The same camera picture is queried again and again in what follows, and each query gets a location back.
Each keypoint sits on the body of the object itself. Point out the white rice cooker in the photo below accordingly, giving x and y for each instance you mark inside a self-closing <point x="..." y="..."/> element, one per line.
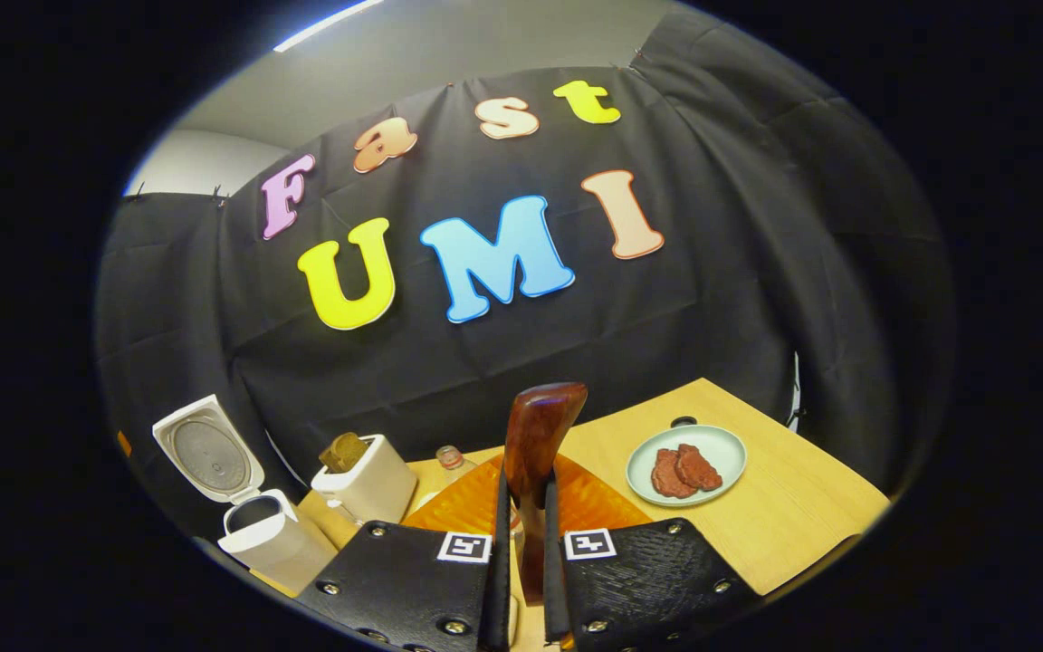
<point x="277" y="543"/>

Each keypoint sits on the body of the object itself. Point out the light green plate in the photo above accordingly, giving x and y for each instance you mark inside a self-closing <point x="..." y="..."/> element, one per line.
<point x="721" y="448"/>

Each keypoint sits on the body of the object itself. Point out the clear plastic bottle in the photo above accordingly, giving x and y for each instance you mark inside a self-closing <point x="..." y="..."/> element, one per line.
<point x="454" y="464"/>

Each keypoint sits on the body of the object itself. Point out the white toaster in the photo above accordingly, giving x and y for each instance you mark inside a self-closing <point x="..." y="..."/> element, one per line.
<point x="377" y="484"/>

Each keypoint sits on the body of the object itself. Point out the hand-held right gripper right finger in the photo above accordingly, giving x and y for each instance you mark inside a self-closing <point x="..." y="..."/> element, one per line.
<point x="648" y="580"/>

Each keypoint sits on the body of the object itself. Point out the narrow ceiling light strip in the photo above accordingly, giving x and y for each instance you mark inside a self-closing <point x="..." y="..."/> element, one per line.
<point x="327" y="23"/>

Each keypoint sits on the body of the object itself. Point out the brown wooden spoon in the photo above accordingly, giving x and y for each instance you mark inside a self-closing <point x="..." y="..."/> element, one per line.
<point x="540" y="435"/>

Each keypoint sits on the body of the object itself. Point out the small black round object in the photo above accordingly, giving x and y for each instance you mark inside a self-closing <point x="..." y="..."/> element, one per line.
<point x="683" y="421"/>

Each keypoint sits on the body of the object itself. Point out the brown toast slice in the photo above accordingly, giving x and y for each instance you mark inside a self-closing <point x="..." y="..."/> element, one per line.
<point x="345" y="451"/>

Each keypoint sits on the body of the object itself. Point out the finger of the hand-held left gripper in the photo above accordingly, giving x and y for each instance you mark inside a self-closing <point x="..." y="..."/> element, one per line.
<point x="124" y="444"/>

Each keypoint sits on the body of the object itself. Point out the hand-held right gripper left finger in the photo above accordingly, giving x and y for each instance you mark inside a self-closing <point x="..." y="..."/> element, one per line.
<point x="404" y="580"/>

